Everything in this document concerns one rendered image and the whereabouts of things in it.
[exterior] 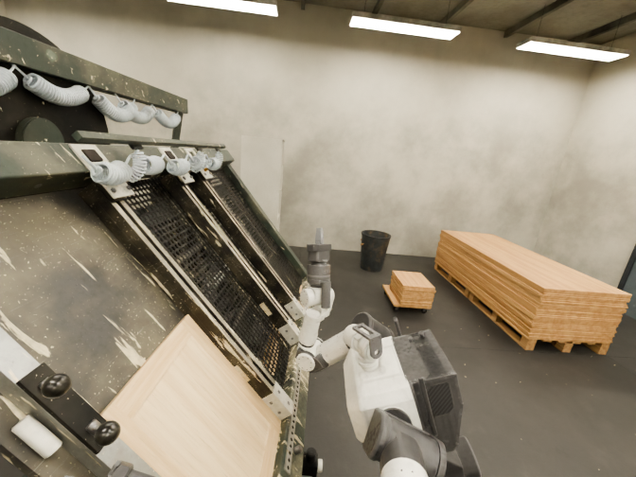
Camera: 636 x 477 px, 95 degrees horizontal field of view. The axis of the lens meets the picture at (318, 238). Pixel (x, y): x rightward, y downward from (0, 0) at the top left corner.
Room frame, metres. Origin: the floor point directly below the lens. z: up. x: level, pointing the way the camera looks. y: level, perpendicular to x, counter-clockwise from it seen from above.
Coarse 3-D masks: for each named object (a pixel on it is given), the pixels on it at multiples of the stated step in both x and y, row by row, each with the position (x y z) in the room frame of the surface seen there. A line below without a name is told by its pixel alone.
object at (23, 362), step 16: (0, 336) 0.45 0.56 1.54; (0, 352) 0.43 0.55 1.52; (16, 352) 0.45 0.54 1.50; (0, 368) 0.41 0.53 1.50; (16, 368) 0.43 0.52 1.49; (32, 368) 0.45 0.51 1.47; (0, 384) 0.41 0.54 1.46; (16, 384) 0.41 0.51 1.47; (16, 400) 0.41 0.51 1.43; (32, 400) 0.41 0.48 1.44; (48, 416) 0.41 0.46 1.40; (64, 432) 0.41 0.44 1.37; (64, 448) 0.41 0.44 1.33; (80, 448) 0.41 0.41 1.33; (112, 448) 0.44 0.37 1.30; (128, 448) 0.46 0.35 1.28; (96, 464) 0.41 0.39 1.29; (112, 464) 0.42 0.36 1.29; (144, 464) 0.46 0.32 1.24
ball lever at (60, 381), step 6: (48, 378) 0.38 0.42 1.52; (54, 378) 0.38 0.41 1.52; (60, 378) 0.39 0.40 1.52; (66, 378) 0.39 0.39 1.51; (42, 384) 0.43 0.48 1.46; (48, 384) 0.37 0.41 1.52; (54, 384) 0.38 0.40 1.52; (60, 384) 0.38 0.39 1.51; (66, 384) 0.39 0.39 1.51; (42, 390) 0.37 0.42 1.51; (48, 390) 0.37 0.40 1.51; (54, 390) 0.37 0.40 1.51; (60, 390) 0.38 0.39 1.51; (66, 390) 0.38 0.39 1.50; (48, 396) 0.37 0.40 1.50; (54, 396) 0.37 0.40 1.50; (60, 396) 0.38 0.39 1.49
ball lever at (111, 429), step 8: (88, 424) 0.44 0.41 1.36; (96, 424) 0.44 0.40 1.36; (104, 424) 0.39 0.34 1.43; (112, 424) 0.39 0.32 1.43; (96, 432) 0.38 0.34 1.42; (104, 432) 0.38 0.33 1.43; (112, 432) 0.38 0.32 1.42; (96, 440) 0.37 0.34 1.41; (104, 440) 0.37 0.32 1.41; (112, 440) 0.38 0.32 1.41
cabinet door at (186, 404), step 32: (192, 320) 0.90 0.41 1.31; (160, 352) 0.70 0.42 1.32; (192, 352) 0.80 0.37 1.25; (128, 384) 0.57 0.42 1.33; (160, 384) 0.64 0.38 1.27; (192, 384) 0.71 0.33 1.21; (224, 384) 0.81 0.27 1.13; (128, 416) 0.52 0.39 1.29; (160, 416) 0.58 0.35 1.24; (192, 416) 0.64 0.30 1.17; (224, 416) 0.72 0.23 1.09; (256, 416) 0.82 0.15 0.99; (160, 448) 0.52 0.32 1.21; (192, 448) 0.58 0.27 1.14; (224, 448) 0.65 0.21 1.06; (256, 448) 0.73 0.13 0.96
